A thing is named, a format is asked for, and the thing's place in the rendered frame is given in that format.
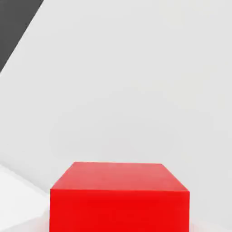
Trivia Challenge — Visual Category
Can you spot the small red cube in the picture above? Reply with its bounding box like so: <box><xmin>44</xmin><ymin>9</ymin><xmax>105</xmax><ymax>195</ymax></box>
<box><xmin>49</xmin><ymin>161</ymin><xmax>190</xmax><ymax>232</ymax></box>

